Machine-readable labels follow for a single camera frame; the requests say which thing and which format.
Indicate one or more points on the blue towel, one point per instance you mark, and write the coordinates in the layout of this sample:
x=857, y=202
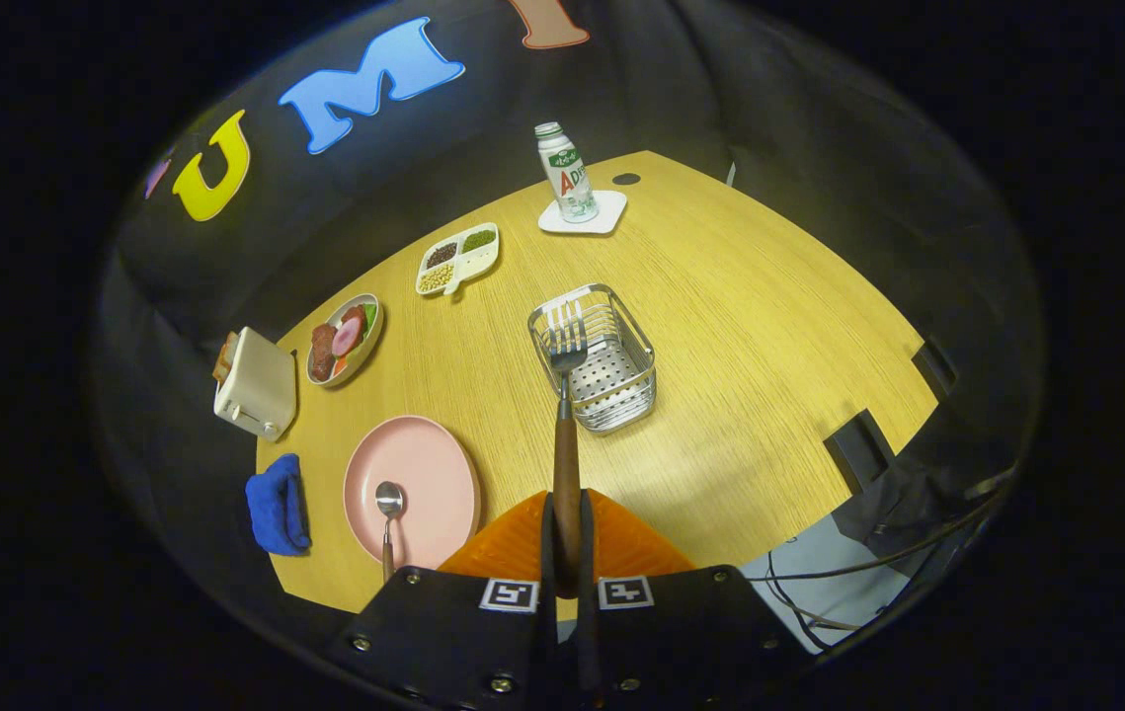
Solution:
x=276, y=504

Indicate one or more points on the white divided dish with beans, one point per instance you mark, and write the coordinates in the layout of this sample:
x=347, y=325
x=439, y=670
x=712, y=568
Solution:
x=458, y=259

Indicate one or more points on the black table clamp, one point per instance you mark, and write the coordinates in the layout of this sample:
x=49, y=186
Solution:
x=935, y=367
x=858, y=449

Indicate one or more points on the pink plate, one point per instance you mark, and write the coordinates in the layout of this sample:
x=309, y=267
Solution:
x=434, y=474

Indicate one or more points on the plate of meat and vegetables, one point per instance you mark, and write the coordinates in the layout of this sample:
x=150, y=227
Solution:
x=343, y=341

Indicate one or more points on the white toaster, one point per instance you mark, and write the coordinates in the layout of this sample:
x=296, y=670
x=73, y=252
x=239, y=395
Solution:
x=261, y=390

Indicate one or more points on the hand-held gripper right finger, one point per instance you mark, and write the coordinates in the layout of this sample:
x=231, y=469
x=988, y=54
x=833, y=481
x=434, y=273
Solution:
x=681, y=642

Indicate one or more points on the toast slices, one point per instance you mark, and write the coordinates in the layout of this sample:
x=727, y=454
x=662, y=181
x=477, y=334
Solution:
x=224, y=357

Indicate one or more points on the white drink bottle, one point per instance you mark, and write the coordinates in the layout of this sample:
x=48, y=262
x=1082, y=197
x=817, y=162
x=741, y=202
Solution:
x=564, y=173

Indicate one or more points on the white square coaster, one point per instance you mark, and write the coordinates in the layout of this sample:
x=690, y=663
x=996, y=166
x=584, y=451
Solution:
x=609, y=209

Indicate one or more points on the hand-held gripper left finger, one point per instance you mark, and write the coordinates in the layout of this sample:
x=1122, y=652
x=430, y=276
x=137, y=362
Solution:
x=443, y=642

